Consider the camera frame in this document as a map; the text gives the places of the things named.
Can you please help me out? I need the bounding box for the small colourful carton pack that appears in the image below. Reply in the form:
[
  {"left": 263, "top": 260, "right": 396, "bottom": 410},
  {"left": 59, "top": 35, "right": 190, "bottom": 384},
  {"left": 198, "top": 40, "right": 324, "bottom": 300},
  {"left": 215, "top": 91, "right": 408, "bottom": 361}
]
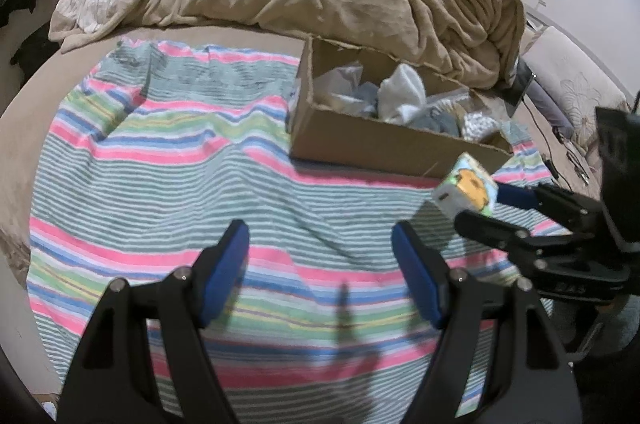
[{"left": 432, "top": 153, "right": 498, "bottom": 220}]

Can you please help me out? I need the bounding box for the dark grey sock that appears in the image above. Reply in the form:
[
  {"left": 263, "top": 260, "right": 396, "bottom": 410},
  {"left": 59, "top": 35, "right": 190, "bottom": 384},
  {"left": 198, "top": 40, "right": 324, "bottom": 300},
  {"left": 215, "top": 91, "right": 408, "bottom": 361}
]
[{"left": 412, "top": 110, "right": 460, "bottom": 138}]

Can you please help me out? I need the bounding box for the clear bag with contents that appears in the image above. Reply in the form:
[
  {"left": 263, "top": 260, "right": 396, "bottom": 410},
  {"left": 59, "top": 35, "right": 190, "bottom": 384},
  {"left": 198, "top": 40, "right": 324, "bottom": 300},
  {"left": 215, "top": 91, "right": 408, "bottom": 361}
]
[{"left": 428, "top": 88, "right": 502, "bottom": 143}]

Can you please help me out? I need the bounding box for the blue plastic pouch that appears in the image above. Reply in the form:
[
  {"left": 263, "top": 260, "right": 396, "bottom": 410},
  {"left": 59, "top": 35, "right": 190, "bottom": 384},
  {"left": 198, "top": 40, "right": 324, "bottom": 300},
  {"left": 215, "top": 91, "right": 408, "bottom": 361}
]
[{"left": 314, "top": 61, "right": 378, "bottom": 118}]

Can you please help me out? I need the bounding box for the white floral headboard cushion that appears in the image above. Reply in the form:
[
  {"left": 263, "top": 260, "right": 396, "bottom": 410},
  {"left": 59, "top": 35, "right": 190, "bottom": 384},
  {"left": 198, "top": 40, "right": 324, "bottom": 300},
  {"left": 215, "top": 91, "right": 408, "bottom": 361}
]
[{"left": 521, "top": 26, "right": 629, "bottom": 153}]

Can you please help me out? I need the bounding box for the tablet on stand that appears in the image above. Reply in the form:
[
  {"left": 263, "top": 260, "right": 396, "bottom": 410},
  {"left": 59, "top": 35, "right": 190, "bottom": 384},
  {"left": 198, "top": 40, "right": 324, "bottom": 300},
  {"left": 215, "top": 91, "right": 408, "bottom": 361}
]
[{"left": 506, "top": 58, "right": 535, "bottom": 109}]

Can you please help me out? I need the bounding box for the brown cardboard box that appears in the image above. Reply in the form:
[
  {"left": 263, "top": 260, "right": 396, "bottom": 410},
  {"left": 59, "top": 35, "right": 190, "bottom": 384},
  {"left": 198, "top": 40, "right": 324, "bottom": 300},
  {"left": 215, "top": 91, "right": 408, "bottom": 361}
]
[{"left": 288, "top": 34, "right": 514, "bottom": 180}]

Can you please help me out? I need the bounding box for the striped colourful towel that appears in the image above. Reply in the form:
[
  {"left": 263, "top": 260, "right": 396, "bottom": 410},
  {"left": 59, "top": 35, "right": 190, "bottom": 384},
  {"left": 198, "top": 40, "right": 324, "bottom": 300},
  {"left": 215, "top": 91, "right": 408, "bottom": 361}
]
[{"left": 27, "top": 39, "right": 518, "bottom": 423}]

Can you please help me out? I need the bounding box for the black charger cable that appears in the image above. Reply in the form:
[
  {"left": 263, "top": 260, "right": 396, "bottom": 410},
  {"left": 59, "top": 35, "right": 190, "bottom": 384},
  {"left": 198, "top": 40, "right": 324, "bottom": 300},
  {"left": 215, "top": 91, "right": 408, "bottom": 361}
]
[{"left": 520, "top": 97, "right": 591, "bottom": 188}]

